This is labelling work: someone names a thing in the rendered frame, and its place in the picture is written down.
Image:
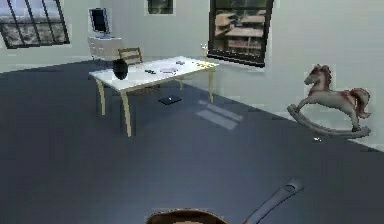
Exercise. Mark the wooden chair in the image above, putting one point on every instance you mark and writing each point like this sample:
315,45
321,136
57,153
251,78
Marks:
130,55

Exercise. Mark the black flat tablet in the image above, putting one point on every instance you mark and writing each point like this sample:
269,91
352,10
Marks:
169,99

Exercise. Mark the white dining table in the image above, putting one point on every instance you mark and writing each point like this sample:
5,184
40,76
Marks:
146,77

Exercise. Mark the grey rocking horse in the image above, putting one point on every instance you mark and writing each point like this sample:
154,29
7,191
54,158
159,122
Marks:
333,100

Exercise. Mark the brown round object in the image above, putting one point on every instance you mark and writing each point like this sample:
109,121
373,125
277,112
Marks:
185,217

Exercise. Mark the black vase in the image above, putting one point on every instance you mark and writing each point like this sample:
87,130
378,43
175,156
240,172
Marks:
120,68

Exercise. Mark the small framed wall picture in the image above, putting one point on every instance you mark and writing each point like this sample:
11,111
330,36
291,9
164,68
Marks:
160,6

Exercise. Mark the yellow flat object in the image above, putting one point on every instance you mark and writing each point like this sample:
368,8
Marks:
204,64

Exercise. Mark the black framed window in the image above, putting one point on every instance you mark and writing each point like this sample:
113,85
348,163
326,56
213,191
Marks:
240,30
33,24

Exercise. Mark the clear wine glass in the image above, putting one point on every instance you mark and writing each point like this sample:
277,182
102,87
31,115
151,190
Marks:
204,49

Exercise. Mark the small grey object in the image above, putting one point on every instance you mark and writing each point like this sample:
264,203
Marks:
180,62

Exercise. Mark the white framed television set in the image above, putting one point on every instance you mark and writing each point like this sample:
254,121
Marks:
99,21

